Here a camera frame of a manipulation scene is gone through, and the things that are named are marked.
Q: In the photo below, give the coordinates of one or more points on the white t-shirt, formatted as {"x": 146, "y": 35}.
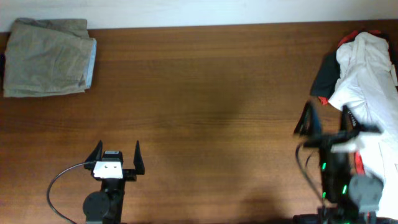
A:
{"x": 366, "y": 86}

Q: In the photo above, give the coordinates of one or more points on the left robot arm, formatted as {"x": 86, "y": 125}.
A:
{"x": 106, "y": 205}

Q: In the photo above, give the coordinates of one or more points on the folded khaki trousers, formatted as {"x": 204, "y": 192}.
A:
{"x": 48, "y": 58}

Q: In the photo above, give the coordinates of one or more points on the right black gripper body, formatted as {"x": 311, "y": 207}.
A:
{"x": 324, "y": 150}

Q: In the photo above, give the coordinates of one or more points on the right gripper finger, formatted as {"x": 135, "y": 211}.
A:
{"x": 309, "y": 123}
{"x": 347, "y": 119}

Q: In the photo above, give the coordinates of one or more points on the black and red shirt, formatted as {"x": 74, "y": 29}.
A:
{"x": 329, "y": 72}

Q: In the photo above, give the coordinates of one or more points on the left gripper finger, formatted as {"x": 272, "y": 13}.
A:
{"x": 94, "y": 157}
{"x": 138, "y": 161}

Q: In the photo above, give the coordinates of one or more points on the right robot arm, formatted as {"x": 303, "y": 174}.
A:
{"x": 347, "y": 196}

